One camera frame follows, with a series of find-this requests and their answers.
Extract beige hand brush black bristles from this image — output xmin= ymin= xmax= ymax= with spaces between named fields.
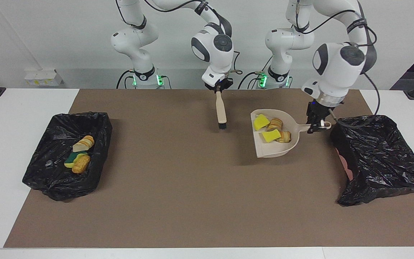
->
xmin=216 ymin=92 xmax=227 ymax=130

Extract yellow sponge wedge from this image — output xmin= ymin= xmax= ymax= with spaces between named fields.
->
xmin=262 ymin=129 xmax=282 ymax=143

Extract beige plastic dustpan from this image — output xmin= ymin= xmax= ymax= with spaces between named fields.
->
xmin=250 ymin=109 xmax=332 ymax=158

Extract thick yellow sponge piece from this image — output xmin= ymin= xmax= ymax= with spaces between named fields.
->
xmin=253 ymin=114 xmax=271 ymax=131

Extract pale bread chunk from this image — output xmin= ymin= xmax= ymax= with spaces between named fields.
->
xmin=72 ymin=135 xmax=95 ymax=153

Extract brown corn cob bread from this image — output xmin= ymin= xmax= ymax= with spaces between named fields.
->
xmin=72 ymin=155 xmax=91 ymax=174

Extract yellow sponge piece green backing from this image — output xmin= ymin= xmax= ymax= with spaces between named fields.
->
xmin=64 ymin=151 xmax=89 ymax=169

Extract pink plastic bin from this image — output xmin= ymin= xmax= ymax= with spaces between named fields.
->
xmin=337 ymin=148 xmax=353 ymax=181

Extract black trash bag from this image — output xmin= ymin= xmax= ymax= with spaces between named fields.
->
xmin=330 ymin=115 xmax=414 ymax=207
xmin=22 ymin=112 xmax=113 ymax=201

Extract brown paper table mat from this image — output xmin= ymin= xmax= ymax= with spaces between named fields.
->
xmin=4 ymin=89 xmax=414 ymax=248

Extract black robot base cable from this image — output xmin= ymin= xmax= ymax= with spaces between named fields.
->
xmin=116 ymin=69 xmax=135 ymax=89
xmin=238 ymin=71 xmax=265 ymax=89

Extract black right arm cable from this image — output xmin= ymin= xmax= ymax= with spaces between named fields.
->
xmin=115 ymin=0 xmax=243 ymax=75

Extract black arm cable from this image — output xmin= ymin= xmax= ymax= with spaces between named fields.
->
xmin=115 ymin=0 xmax=243 ymax=75
xmin=293 ymin=0 xmax=381 ymax=127

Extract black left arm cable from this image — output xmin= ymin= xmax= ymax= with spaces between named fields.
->
xmin=293 ymin=0 xmax=381 ymax=127

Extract white wall socket box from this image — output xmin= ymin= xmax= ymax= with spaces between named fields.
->
xmin=25 ymin=69 xmax=64 ymax=87

